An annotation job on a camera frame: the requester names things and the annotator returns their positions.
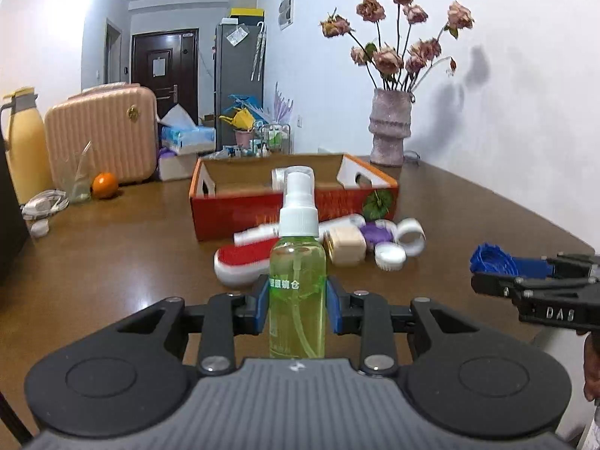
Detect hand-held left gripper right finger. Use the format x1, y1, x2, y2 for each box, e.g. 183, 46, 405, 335
325, 276, 485, 378

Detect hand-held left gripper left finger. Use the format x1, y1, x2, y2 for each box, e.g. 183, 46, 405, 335
115, 276, 270, 377

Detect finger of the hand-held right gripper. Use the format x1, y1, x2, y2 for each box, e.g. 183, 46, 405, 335
513, 253, 600, 278
471, 272, 600, 300

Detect blue ribbed object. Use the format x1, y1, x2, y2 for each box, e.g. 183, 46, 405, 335
470, 242, 516, 276

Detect green spray bottle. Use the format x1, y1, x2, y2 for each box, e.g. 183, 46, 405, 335
268, 166, 327, 359

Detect red and white lint brush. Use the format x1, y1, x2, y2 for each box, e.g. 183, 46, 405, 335
213, 238, 273, 289

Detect beige square jar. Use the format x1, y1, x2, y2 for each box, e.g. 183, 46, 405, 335
323, 226, 367, 266

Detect white round disc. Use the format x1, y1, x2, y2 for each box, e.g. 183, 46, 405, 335
373, 242, 407, 273

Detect white squeeze tube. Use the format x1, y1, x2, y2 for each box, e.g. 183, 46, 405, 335
233, 213, 367, 246

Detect red cardboard box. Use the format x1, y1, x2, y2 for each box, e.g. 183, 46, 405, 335
189, 153, 400, 242

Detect white tape ring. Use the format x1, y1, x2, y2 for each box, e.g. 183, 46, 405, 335
393, 218, 427, 257

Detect white plastic container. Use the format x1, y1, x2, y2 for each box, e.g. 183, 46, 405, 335
271, 166, 316, 193

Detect person's right hand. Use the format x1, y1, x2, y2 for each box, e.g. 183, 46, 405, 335
582, 330, 600, 404

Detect white box with purple cloth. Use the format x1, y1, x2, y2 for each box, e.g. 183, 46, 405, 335
157, 147, 202, 182

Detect metal rack with bottles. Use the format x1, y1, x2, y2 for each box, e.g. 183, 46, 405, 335
255, 122, 292, 155

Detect blue tissue pack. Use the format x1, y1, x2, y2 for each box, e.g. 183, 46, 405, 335
159, 103, 217, 155

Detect yellow watering can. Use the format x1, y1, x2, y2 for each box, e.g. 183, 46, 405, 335
219, 108, 256, 132

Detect pink textured vase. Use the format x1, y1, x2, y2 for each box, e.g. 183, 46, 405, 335
368, 88, 416, 167

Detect orange fruit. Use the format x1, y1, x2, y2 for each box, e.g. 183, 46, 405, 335
91, 172, 118, 199

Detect purple feather decoration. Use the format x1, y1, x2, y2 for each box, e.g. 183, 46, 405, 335
262, 82, 296, 125

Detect clear drinking glass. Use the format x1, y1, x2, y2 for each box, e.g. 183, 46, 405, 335
69, 141, 95, 204

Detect grey refrigerator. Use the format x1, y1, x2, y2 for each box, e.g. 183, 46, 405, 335
214, 19, 268, 151

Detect pink ribbed suitcase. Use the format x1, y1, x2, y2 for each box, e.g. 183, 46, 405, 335
44, 83, 159, 188

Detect bunch of dried roses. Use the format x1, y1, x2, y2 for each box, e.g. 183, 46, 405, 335
320, 0, 475, 95

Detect clear hanging umbrella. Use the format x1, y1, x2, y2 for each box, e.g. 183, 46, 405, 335
250, 21, 267, 83

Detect black paper bag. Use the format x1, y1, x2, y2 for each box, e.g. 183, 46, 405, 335
0, 136, 31, 284

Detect dark brown entrance door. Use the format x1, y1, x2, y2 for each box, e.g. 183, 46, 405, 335
131, 29, 200, 120

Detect yellow thermos jug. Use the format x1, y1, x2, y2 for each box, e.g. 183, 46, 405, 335
0, 87, 54, 206

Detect grey interior door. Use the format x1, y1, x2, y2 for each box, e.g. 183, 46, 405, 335
104, 19, 123, 86

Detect white charger with cable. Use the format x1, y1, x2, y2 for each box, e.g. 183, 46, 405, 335
21, 189, 70, 221

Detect wall picture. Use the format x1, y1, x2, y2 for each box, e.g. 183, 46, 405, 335
277, 0, 295, 31

